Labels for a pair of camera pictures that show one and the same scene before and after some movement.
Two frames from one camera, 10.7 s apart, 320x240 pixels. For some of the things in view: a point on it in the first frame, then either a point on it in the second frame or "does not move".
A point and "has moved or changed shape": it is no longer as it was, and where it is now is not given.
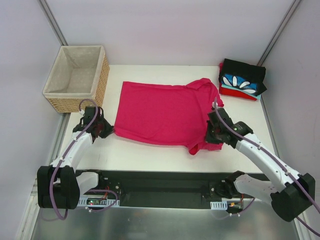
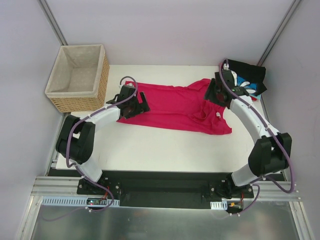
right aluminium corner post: (293, 6) does not move
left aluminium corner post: (53, 22) does not move
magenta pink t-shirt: (169, 114) has moved or changed shape
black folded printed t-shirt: (244, 77) does not move
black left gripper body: (102, 127) to (139, 105)
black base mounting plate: (151, 189) does not move
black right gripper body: (213, 131) to (211, 90)
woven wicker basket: (80, 74) does not move
